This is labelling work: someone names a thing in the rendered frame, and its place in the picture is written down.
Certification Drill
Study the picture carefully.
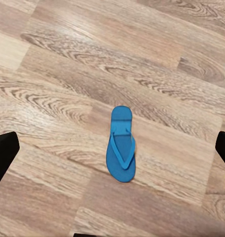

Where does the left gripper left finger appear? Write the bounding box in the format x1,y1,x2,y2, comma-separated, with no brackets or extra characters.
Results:
0,131,20,181

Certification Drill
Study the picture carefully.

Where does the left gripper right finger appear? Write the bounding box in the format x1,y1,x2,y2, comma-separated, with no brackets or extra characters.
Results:
215,131,225,162

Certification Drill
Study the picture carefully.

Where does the sandal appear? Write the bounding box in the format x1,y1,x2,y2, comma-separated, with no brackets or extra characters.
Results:
106,106,136,182

